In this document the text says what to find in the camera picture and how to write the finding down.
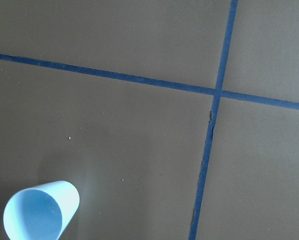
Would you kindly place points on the light blue cup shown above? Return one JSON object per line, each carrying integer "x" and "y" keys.
{"x": 41, "y": 212}

